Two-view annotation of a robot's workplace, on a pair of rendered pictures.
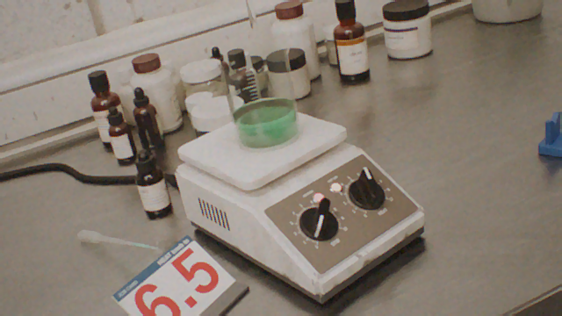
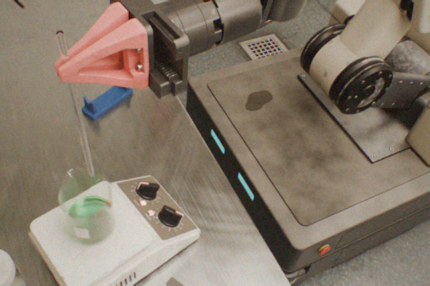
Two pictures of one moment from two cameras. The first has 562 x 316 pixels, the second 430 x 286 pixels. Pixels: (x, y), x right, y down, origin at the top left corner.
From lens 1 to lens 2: 0.64 m
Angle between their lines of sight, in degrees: 77
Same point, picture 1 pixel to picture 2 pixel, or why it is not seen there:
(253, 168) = (134, 235)
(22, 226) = not seen: outside the picture
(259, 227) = (166, 248)
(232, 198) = (139, 259)
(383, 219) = (160, 192)
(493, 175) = (105, 144)
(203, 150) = (88, 270)
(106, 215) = not seen: outside the picture
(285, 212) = (162, 230)
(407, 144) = (41, 174)
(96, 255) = not seen: outside the picture
